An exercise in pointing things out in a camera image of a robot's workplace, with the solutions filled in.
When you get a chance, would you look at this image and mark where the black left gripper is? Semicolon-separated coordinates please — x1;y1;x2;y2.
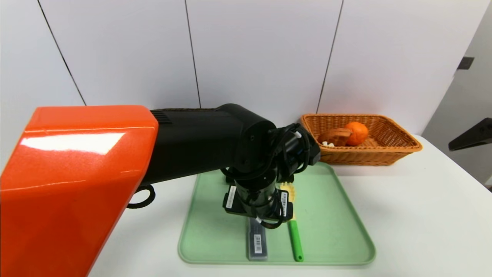
222;179;293;223

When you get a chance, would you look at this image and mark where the grey transparent pencil lead case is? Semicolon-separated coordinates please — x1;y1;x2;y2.
247;217;269;262

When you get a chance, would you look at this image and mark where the yellow pasta fork green handle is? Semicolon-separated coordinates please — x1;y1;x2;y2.
279;183;304;263

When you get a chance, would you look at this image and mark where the toy waffle cake with cream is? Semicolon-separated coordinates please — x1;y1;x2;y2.
317;128;353;147

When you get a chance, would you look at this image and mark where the orange fruit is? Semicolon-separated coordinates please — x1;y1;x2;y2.
345;122;369;147

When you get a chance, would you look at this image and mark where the orange wicker basket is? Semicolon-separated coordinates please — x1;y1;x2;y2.
301;113;423;166

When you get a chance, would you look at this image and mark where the light green plastic tray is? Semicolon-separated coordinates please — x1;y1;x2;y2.
178;162;376;266

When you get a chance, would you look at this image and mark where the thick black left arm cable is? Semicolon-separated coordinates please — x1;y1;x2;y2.
127;185;156;209

